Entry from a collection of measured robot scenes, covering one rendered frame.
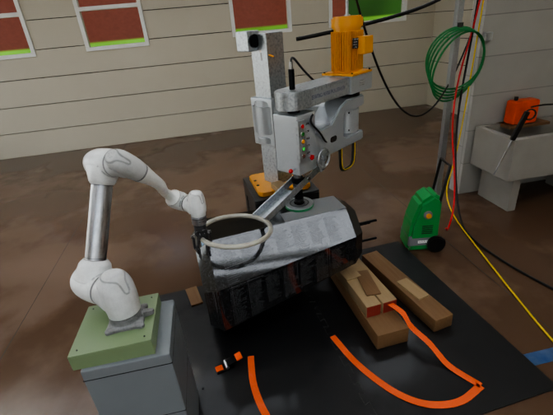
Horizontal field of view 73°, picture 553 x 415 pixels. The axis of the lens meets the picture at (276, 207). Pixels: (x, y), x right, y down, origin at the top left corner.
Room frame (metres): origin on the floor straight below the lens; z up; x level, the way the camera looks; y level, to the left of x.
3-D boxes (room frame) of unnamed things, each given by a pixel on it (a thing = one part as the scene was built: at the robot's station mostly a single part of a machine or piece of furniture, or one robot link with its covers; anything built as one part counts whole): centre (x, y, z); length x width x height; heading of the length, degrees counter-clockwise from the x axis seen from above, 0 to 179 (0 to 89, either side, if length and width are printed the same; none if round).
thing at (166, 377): (1.44, 0.78, 0.40); 0.50 x 0.50 x 0.80; 9
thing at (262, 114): (3.24, -0.23, 1.38); 0.74 x 0.34 x 0.25; 67
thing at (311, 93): (2.84, -0.42, 1.63); 0.96 x 0.25 x 0.17; 135
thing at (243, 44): (3.30, 0.10, 2.00); 0.20 x 0.18 x 0.15; 13
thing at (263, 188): (3.32, -0.04, 0.76); 0.49 x 0.49 x 0.05; 13
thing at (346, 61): (3.05, -0.65, 1.92); 0.31 x 0.28 x 0.40; 45
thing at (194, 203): (2.04, 0.48, 1.20); 0.13 x 0.11 x 0.16; 55
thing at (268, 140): (3.32, -0.04, 1.36); 0.35 x 0.35 x 0.41
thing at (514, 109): (4.17, -2.90, 1.00); 0.50 x 0.22 x 0.33; 99
